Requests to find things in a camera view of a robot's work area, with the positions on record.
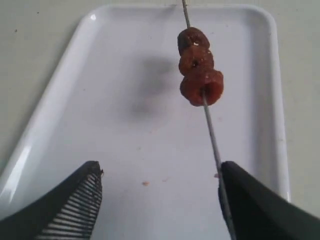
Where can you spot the white rectangular plastic tray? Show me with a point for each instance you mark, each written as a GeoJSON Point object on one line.
{"type": "Point", "coordinates": [115, 98]}

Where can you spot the thin metal skewer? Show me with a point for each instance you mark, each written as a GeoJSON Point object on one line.
{"type": "Point", "coordinates": [222, 188]}

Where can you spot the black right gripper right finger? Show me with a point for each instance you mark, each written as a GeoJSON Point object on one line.
{"type": "Point", "coordinates": [260, 214]}

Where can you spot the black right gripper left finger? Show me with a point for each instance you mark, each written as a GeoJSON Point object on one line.
{"type": "Point", "coordinates": [67, 212]}

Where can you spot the brown meatball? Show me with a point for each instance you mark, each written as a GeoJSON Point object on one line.
{"type": "Point", "coordinates": [195, 57]}
{"type": "Point", "coordinates": [201, 81]}
{"type": "Point", "coordinates": [191, 37]}

